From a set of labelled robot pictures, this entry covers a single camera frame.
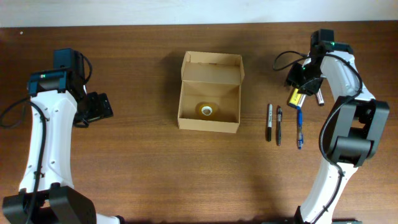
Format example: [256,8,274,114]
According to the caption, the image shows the blue cap whiteboard marker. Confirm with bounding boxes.
[297,95,306,109]

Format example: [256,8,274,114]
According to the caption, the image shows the black cap whiteboard marker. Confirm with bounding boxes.
[316,89,325,106]

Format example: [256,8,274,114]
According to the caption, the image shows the yellow highlighter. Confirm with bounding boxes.
[288,88,303,109]

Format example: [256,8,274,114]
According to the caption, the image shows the brown cardboard box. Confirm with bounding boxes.
[177,51,245,133]

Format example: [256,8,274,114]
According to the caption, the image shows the yellow tape roll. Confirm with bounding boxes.
[195,102,219,120]

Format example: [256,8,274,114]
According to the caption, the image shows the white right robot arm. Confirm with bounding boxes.
[286,29,390,223]

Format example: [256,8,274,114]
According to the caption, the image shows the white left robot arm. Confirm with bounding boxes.
[1,48,125,223]

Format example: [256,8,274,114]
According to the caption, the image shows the black pen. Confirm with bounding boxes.
[277,106,282,146]

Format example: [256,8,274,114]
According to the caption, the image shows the blue pen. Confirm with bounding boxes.
[297,107,304,150]

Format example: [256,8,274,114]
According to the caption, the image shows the black sharpie marker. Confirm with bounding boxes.
[267,104,273,142]

